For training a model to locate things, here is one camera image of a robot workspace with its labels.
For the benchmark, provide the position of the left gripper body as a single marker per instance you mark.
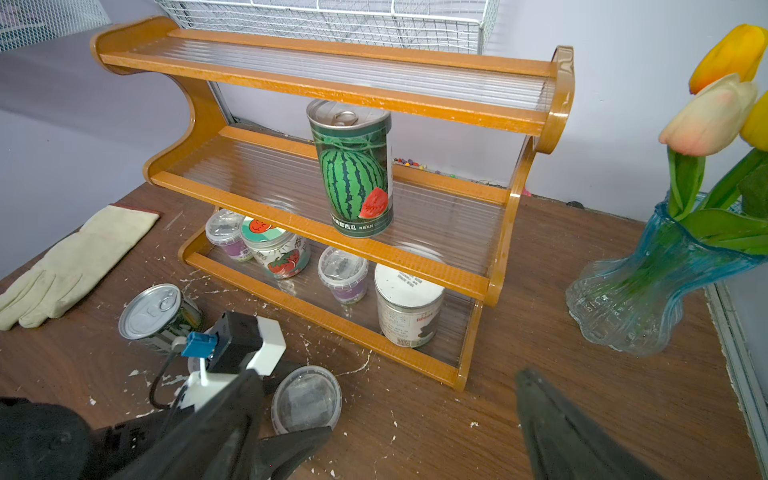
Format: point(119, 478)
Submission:
point(115, 447)

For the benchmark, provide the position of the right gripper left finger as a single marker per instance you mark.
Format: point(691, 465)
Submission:
point(220, 439)

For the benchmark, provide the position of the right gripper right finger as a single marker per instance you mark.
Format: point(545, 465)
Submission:
point(563, 443)

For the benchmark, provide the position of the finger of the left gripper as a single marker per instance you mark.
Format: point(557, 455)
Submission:
point(279, 456)

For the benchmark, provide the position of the clear jar dark seeds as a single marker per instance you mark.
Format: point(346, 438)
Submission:
point(309, 397)

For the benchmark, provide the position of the silver top seed can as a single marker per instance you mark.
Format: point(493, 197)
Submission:
point(157, 316)

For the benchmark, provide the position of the clear jar purple label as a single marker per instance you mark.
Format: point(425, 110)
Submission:
point(343, 274)
point(223, 230)

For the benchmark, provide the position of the watermelon seed can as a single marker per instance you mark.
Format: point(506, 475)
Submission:
point(353, 153)

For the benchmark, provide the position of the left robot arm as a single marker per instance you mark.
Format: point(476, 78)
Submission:
point(46, 441)

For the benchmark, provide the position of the strawberry seed can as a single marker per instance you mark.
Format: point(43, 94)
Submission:
point(283, 254)

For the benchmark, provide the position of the white seed can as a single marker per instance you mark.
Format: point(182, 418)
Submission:
point(408, 306)

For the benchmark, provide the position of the wooden three-tier shelf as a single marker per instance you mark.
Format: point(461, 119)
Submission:
point(293, 135)

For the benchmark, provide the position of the blue glass vase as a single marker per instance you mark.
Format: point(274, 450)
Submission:
point(633, 304)

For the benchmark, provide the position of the cream work glove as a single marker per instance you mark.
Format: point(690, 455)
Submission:
point(74, 266)

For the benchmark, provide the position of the pink tulip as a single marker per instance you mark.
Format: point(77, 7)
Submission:
point(713, 119)

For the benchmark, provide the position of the yellow tulip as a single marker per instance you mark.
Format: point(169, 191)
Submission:
point(739, 52)

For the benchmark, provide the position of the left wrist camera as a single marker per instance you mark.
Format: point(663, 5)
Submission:
point(237, 342)

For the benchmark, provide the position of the white wire wall rack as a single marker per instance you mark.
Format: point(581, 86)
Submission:
point(444, 25)

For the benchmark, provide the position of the white wire basket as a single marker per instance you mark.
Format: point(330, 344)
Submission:
point(29, 22)

